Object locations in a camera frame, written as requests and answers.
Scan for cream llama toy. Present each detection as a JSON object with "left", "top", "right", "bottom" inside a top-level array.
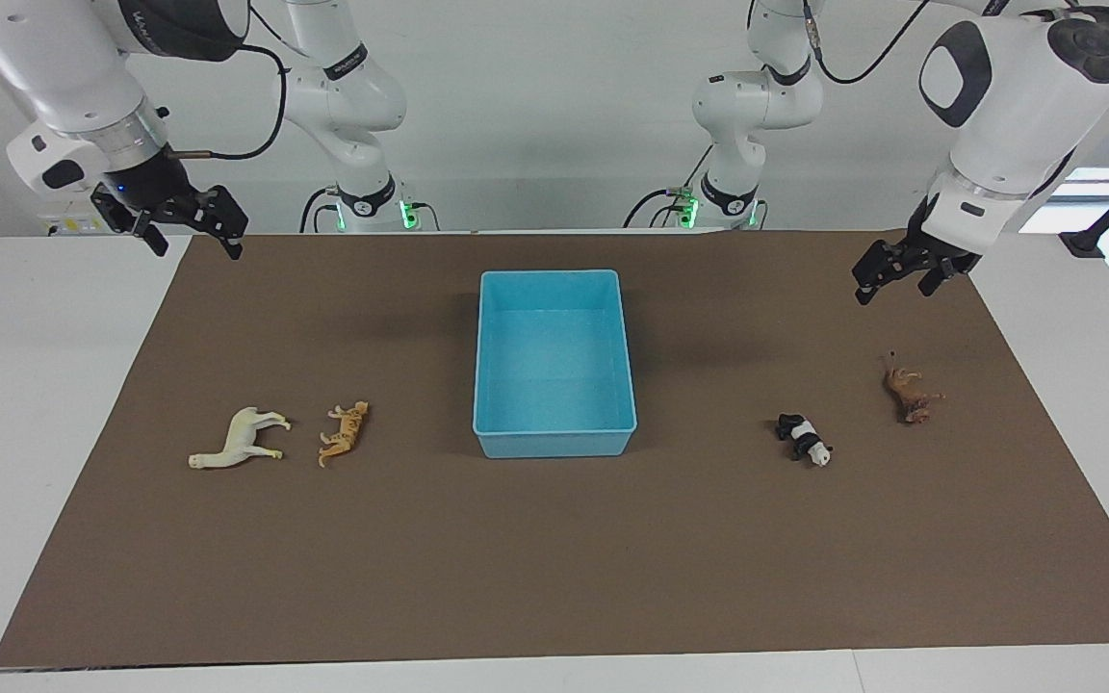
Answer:
[{"left": 188, "top": 406, "right": 293, "bottom": 471}]

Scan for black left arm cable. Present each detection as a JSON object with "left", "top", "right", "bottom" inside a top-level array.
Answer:
[{"left": 800, "top": 0, "right": 941, "bottom": 86}]

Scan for black base cables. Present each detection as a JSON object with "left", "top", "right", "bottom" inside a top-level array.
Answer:
[
  {"left": 622, "top": 144, "right": 714, "bottom": 230},
  {"left": 299, "top": 186, "right": 440, "bottom": 233}
]

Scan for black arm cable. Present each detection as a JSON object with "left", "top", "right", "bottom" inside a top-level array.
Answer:
[
  {"left": 800, "top": 0, "right": 941, "bottom": 86},
  {"left": 160, "top": 0, "right": 288, "bottom": 162}
]

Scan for black white panda toy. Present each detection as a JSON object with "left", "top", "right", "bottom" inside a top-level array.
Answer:
[{"left": 774, "top": 413, "right": 834, "bottom": 468}]

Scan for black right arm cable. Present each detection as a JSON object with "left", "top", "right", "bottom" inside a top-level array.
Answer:
[{"left": 160, "top": 0, "right": 288, "bottom": 162}]

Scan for light blue storage box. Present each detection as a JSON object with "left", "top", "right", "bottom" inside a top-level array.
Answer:
[{"left": 473, "top": 269, "right": 638, "bottom": 459}]

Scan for brown lion toy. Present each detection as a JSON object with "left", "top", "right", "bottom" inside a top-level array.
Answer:
[{"left": 882, "top": 351, "right": 946, "bottom": 425}]

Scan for white wall socket box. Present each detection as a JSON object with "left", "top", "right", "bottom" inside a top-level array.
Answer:
[{"left": 39, "top": 214, "right": 105, "bottom": 238}]

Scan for orange tiger toy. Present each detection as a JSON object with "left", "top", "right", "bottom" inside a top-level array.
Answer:
[{"left": 318, "top": 400, "right": 370, "bottom": 469}]

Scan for black left base cables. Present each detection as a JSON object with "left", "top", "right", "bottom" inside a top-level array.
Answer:
[{"left": 622, "top": 144, "right": 714, "bottom": 230}]

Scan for brown table mat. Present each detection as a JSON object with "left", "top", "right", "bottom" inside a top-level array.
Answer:
[{"left": 0, "top": 229, "right": 1109, "bottom": 668}]

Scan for black right base cables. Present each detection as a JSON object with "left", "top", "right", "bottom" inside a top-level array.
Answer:
[{"left": 299, "top": 186, "right": 440, "bottom": 233}]

